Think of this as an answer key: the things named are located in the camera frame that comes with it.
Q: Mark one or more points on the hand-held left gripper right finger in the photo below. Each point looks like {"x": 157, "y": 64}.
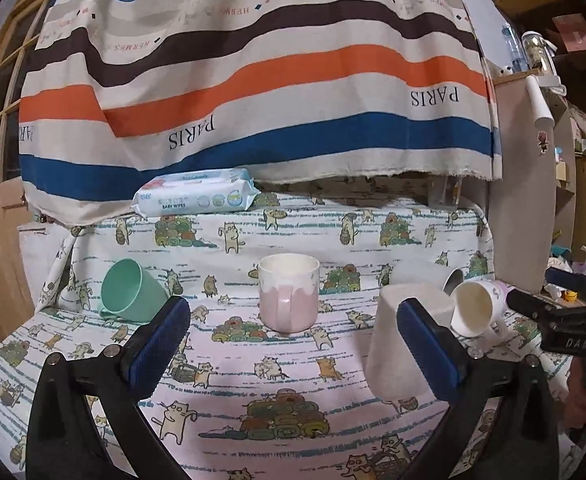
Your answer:
{"x": 429, "y": 352}

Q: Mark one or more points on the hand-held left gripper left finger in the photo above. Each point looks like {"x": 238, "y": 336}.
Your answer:
{"x": 157, "y": 347}

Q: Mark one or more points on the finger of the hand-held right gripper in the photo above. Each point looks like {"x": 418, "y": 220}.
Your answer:
{"x": 563, "y": 277}
{"x": 525, "y": 305}

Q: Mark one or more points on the pink and white mug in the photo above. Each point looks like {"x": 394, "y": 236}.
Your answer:
{"x": 288, "y": 295}

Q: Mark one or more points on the white textured cup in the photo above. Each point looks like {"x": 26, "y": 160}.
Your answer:
{"x": 398, "y": 355}

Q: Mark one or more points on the green plastic cup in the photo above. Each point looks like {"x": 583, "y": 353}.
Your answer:
{"x": 125, "y": 292}

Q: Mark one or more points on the grey cup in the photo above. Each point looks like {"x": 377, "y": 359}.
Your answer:
{"x": 423, "y": 275}

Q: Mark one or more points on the white mug with purple print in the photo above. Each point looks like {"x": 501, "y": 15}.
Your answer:
{"x": 473, "y": 310}

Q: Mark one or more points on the wooden cabinet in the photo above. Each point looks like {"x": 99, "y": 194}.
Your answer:
{"x": 520, "y": 185}

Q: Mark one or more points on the cat printed cloth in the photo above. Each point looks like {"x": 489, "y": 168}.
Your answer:
{"x": 273, "y": 385}

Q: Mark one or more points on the baby wipes pack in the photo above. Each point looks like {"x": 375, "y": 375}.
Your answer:
{"x": 195, "y": 197}

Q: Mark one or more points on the stack of white paper cups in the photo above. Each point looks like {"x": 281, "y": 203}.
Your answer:
{"x": 538, "y": 102}

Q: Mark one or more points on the glass jar with white lid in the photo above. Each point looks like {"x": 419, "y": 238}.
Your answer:
{"x": 538, "y": 50}

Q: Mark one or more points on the blue water bottle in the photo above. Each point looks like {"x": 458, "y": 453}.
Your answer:
{"x": 513, "y": 50}

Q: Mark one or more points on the pink box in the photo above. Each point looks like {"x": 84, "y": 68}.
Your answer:
{"x": 575, "y": 32}

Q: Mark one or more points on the striped cloth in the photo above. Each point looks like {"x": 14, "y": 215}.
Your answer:
{"x": 273, "y": 75}

